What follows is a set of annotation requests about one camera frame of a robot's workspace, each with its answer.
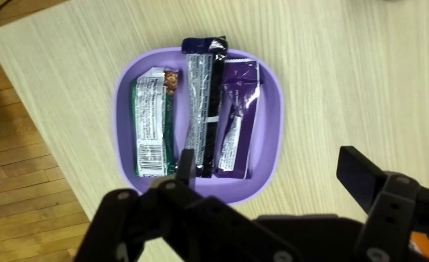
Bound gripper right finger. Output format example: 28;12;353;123
336;146;429;262

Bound purple snack bar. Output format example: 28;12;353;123
214;59;262;180

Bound orange object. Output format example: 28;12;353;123
408;232;429;262

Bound green and white snack bar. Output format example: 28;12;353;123
131;67;179;178

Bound black and silver snack bar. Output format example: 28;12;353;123
176;36;229;178

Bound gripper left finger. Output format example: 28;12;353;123
73;148;302;262

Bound purple plastic plate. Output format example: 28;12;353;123
114;47;284;205

